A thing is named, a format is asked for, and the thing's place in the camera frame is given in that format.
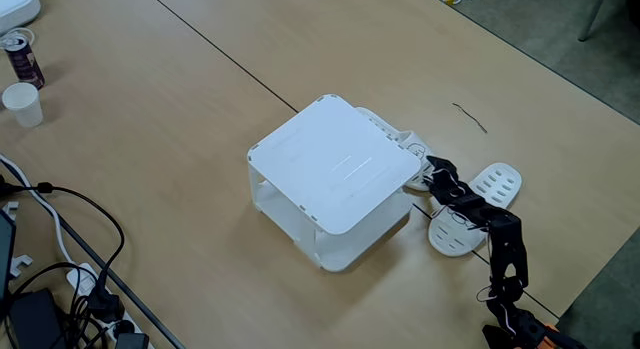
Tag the white plastic shoe rack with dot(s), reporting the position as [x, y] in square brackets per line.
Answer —
[330, 164]

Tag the black power brick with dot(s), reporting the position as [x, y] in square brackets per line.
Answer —
[35, 321]

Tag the grey chair leg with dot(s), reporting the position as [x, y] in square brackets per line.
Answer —
[592, 19]

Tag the white paper cup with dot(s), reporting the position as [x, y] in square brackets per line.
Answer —
[24, 106]

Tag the white slipper with dog print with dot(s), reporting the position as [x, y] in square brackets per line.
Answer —
[415, 141]
[500, 181]

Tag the white rounded device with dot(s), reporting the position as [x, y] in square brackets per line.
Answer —
[15, 6]

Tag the small white plastic bracket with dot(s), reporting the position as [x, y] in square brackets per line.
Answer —
[20, 263]
[11, 207]

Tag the black plug adapter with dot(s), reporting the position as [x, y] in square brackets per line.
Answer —
[131, 341]

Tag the black power plug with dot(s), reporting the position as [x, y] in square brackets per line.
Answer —
[105, 306]

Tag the white power strip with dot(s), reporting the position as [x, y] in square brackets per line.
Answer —
[80, 279]

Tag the dark purple drink can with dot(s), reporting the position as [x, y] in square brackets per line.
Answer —
[25, 64]

